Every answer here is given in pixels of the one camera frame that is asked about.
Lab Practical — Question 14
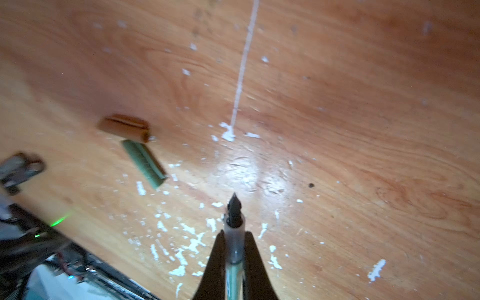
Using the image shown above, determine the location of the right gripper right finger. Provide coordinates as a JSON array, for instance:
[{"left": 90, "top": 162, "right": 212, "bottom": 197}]
[{"left": 242, "top": 231, "right": 279, "bottom": 300}]

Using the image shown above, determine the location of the dark green pen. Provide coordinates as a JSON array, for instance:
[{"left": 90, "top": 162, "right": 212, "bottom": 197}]
[{"left": 224, "top": 192, "right": 245, "bottom": 300}]

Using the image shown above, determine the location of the tan pen cap upper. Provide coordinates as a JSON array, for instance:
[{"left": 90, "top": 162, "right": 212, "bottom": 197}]
[{"left": 97, "top": 114, "right": 150, "bottom": 143}]

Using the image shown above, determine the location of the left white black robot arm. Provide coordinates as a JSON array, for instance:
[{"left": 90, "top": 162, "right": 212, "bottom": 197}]
[{"left": 1, "top": 204, "right": 71, "bottom": 286}]

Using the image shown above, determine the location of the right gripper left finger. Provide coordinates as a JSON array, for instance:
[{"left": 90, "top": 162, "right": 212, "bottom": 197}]
[{"left": 192, "top": 230, "right": 226, "bottom": 300}]

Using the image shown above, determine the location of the black handled wrench tool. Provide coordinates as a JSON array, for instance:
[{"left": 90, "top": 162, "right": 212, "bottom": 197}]
[{"left": 1, "top": 152, "right": 46, "bottom": 196}]

